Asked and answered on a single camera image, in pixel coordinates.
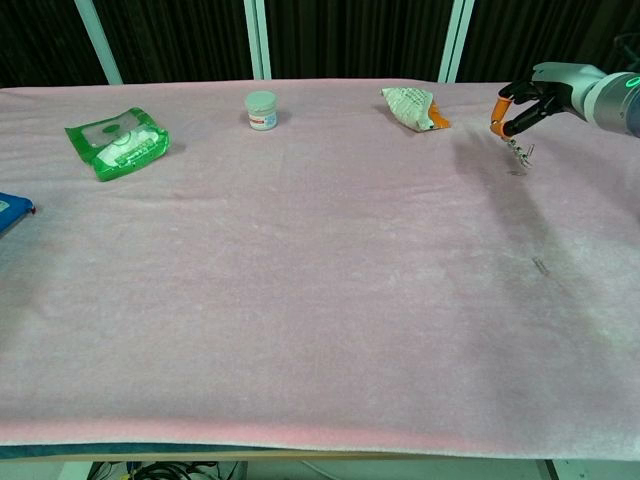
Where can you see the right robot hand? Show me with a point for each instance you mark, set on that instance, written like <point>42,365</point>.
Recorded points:
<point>555,75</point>

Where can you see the silver magnetic bead rod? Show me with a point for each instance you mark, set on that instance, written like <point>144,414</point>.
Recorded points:
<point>514,146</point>

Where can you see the white and orange snack packet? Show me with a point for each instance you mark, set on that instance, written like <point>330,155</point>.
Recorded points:
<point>407,107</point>

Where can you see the black pleated curtain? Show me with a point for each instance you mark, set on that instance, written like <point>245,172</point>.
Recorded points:
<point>350,35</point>

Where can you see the small white jar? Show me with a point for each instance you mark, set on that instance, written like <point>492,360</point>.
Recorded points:
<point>261,112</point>

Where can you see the pink table cloth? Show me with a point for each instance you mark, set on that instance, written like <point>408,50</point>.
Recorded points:
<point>320,300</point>

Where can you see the green wet wipe packet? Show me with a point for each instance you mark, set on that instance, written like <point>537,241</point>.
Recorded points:
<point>120,145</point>

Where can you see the blue snack packet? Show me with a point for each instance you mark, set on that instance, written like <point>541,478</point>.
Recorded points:
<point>12,212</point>

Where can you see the white aluminium frame post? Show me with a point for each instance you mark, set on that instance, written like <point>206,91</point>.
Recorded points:
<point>456,40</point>
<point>100,45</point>
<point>257,40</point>

